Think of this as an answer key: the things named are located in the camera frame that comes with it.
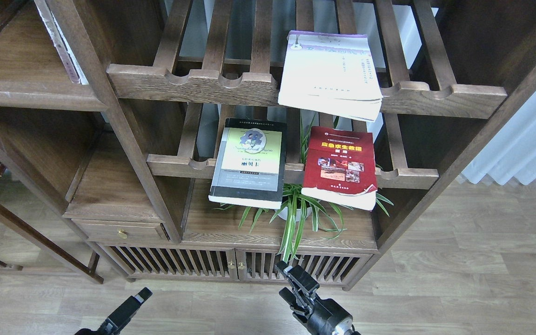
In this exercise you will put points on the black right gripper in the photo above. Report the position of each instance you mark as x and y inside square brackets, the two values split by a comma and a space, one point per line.
[319, 316]

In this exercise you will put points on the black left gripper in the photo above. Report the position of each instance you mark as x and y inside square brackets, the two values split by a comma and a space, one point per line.
[120, 317]

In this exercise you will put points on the grey and green book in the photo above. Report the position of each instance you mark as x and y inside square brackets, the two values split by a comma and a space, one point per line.
[249, 170]

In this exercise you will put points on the red book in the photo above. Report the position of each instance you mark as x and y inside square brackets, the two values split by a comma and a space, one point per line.
[340, 168]

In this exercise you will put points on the green spider plant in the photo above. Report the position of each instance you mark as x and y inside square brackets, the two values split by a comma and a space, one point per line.
[298, 210]

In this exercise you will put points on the dark wooden bookshelf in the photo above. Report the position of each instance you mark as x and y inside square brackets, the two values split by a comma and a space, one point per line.
[135, 149]

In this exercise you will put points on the white and purple book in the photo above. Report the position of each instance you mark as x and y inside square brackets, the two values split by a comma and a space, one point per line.
[330, 73]

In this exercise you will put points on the white standing book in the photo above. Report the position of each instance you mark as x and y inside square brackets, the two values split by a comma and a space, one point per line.
[64, 50]

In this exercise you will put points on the white curtain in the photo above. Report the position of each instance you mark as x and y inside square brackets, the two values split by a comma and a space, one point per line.
[511, 154]

